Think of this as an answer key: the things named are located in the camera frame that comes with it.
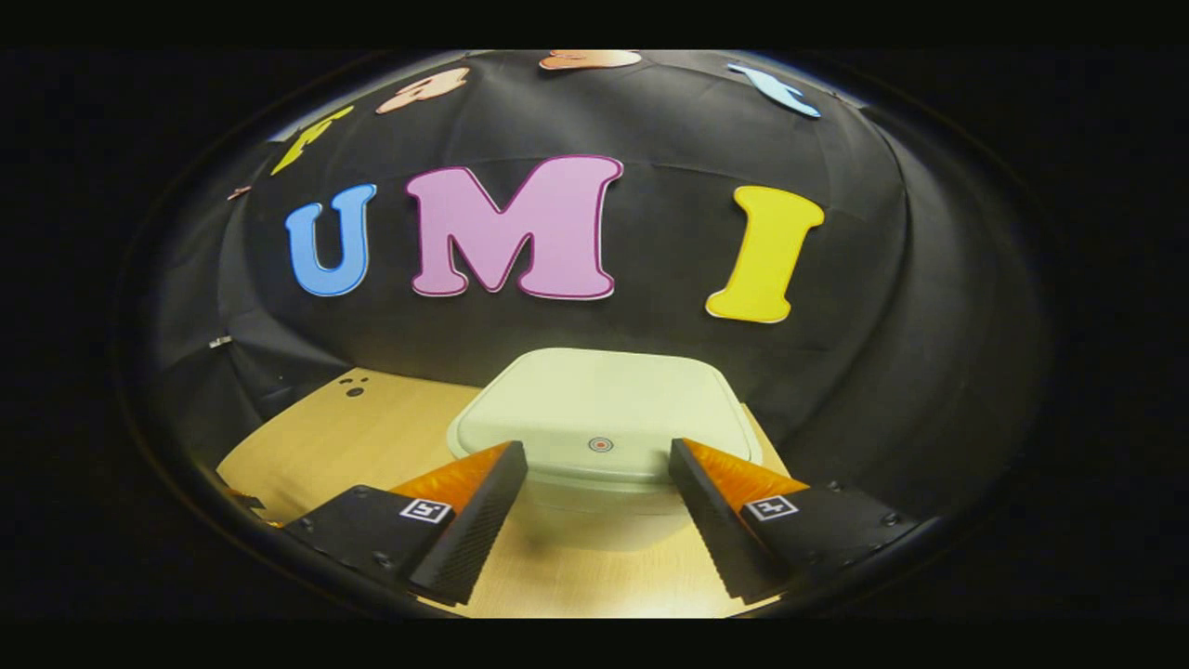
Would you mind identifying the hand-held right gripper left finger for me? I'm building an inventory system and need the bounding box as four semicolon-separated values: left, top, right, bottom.
283;440;529;607

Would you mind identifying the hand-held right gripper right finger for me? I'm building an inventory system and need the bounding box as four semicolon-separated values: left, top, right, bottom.
669;439;921;603

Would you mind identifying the pale green desktop garbage bin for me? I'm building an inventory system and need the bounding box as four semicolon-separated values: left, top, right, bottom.
446;348;764;554

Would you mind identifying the wooden desktop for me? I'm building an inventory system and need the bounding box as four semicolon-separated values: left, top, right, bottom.
216;367;790;619

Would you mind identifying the black backdrop cloth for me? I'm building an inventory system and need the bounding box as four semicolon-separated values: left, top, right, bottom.
149;51;1055;558

